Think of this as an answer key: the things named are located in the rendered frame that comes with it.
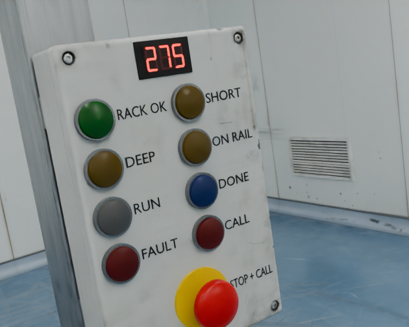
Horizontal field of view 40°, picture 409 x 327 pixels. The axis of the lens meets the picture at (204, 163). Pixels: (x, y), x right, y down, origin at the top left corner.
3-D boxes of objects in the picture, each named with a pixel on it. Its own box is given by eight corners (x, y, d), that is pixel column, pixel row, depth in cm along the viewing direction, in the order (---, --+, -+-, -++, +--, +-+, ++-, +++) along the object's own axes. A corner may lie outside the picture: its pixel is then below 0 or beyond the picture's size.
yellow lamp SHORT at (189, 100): (209, 116, 44) (204, 82, 44) (180, 122, 43) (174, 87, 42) (203, 117, 45) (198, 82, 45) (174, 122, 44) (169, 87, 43)
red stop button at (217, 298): (246, 322, 45) (239, 275, 44) (206, 340, 43) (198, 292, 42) (213, 307, 49) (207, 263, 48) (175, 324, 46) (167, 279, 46)
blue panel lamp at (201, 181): (222, 203, 46) (217, 170, 45) (194, 212, 44) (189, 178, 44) (216, 202, 46) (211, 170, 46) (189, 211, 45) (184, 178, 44)
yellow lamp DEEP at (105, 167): (128, 183, 41) (121, 146, 40) (93, 193, 39) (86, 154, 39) (123, 183, 41) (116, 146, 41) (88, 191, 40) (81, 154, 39)
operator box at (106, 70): (284, 311, 51) (245, 24, 47) (118, 392, 42) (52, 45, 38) (243, 295, 56) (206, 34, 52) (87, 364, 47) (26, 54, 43)
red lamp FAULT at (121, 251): (144, 276, 42) (137, 241, 41) (111, 289, 40) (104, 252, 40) (139, 274, 43) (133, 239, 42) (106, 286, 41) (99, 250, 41)
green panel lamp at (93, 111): (119, 135, 40) (112, 97, 40) (84, 143, 39) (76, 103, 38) (114, 135, 41) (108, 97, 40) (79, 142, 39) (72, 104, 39)
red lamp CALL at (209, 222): (228, 245, 46) (223, 213, 46) (201, 255, 45) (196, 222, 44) (223, 243, 47) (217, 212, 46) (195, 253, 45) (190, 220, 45)
